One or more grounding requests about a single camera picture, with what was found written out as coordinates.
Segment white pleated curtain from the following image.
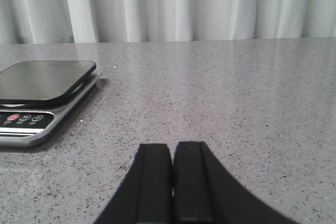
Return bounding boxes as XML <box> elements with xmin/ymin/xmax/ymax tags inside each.
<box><xmin>1</xmin><ymin>0</ymin><xmax>335</xmax><ymax>44</ymax></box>

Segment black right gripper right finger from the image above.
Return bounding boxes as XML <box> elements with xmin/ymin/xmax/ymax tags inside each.
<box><xmin>174</xmin><ymin>142</ymin><xmax>293</xmax><ymax>223</ymax></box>

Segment silver digital kitchen scale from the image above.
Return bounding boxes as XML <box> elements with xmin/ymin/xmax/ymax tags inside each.
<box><xmin>1</xmin><ymin>60</ymin><xmax>102</xmax><ymax>147</ymax></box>

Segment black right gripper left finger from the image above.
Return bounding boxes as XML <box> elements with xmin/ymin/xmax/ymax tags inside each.
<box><xmin>95</xmin><ymin>144</ymin><xmax>172</xmax><ymax>223</ymax></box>

